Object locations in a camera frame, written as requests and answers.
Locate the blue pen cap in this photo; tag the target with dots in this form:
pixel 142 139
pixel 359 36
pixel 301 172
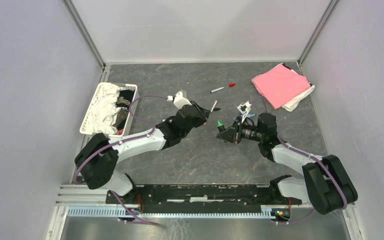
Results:
pixel 248 116

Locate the white pen middle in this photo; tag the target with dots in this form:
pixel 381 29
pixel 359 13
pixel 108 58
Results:
pixel 214 106

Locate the pink folded cloth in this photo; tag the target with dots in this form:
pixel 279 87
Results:
pixel 266 86

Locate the white pen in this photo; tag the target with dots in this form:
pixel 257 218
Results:
pixel 217 89
pixel 214 106

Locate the white pen upper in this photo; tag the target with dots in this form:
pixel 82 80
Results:
pixel 217 89

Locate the black cloth in basket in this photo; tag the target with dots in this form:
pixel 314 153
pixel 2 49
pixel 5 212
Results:
pixel 123 102

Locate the white cloth in basket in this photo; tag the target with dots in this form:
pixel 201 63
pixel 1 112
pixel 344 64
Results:
pixel 102 112

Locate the green marker pen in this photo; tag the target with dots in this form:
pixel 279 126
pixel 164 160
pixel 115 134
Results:
pixel 220 126

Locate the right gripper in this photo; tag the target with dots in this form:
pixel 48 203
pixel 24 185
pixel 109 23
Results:
pixel 228 134

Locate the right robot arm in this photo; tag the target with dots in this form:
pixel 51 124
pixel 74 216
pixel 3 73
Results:
pixel 325 183

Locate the white plastic basket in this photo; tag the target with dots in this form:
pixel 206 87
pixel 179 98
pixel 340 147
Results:
pixel 132 109

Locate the aluminium frame rail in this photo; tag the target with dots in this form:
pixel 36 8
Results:
pixel 83 202

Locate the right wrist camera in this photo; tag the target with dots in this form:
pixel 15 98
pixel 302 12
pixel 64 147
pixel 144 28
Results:
pixel 244 110

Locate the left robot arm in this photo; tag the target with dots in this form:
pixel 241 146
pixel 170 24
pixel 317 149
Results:
pixel 97 160

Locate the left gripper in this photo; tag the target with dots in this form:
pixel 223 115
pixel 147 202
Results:
pixel 203 115

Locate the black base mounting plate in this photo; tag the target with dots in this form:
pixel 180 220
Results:
pixel 202 199

